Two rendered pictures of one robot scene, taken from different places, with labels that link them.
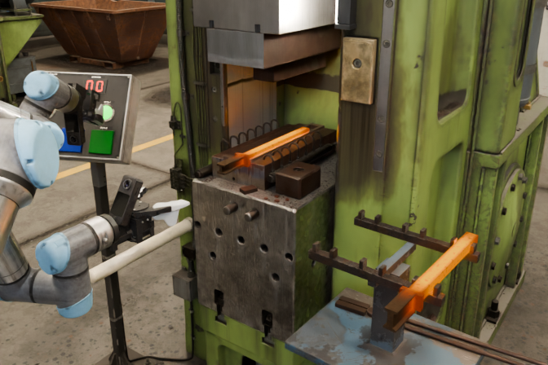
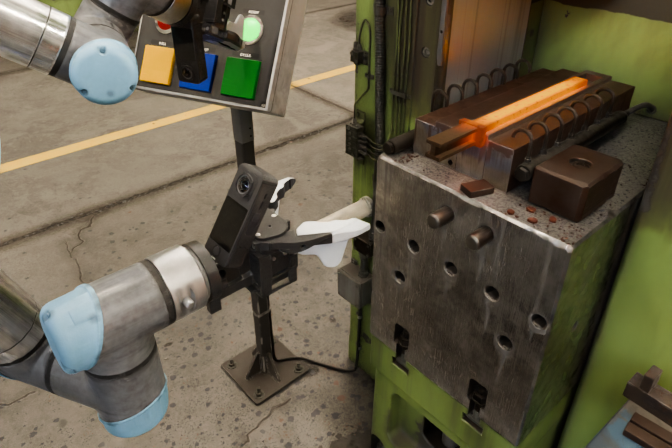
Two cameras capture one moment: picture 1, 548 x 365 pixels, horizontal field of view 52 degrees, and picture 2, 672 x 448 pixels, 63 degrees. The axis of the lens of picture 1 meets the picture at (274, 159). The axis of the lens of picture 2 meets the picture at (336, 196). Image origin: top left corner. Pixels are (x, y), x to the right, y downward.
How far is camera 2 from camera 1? 0.74 m
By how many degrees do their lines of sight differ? 16
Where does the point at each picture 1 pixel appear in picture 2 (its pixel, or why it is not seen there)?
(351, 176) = not seen: outside the picture
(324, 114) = (612, 56)
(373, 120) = not seen: outside the picture
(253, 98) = (492, 21)
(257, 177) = (495, 167)
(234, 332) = (419, 389)
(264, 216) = (503, 243)
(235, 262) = (435, 298)
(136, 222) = (260, 262)
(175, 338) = (337, 336)
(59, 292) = (93, 395)
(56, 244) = (72, 319)
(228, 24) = not seen: outside the picture
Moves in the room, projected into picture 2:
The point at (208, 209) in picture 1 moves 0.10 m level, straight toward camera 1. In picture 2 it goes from (400, 208) to (399, 240)
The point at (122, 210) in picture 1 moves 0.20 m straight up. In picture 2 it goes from (232, 238) to (210, 58)
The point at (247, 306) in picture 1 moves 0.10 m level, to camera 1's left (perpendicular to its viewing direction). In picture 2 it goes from (446, 365) to (394, 355)
